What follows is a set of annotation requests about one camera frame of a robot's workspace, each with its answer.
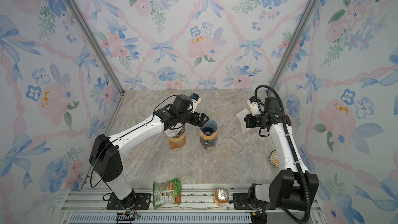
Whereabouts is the green snack bag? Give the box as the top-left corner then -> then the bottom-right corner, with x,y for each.
152,178 -> 181,209

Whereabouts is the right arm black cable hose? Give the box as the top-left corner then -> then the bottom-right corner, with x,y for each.
254,84 -> 312,224

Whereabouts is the aluminium rail frame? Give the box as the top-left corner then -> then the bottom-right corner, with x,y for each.
58,183 -> 327,224

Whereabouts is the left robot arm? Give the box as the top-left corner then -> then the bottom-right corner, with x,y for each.
89,93 -> 209,210

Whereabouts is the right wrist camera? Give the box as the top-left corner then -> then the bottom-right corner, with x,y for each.
247,96 -> 261,115

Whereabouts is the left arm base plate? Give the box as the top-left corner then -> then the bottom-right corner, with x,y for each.
106,192 -> 152,211

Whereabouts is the grey glass dripper cone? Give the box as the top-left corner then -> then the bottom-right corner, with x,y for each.
167,126 -> 185,139

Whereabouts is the orange glass carafe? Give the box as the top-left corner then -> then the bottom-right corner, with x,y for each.
168,135 -> 186,150

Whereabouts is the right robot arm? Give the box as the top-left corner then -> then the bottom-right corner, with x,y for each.
244,96 -> 319,211

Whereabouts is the blue glass dripper cone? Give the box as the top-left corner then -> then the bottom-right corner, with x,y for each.
200,119 -> 218,132

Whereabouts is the grey glass carafe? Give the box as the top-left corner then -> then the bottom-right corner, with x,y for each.
200,138 -> 218,149

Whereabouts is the small patterned dish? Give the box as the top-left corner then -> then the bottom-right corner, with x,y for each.
269,150 -> 279,169

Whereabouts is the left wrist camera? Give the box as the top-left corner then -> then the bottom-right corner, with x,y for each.
190,93 -> 202,113

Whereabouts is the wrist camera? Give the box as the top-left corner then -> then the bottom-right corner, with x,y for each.
247,96 -> 261,115
190,93 -> 202,113

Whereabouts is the orange soda can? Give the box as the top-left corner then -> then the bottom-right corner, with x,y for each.
213,187 -> 230,207

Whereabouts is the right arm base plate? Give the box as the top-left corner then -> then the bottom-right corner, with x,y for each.
228,193 -> 276,211

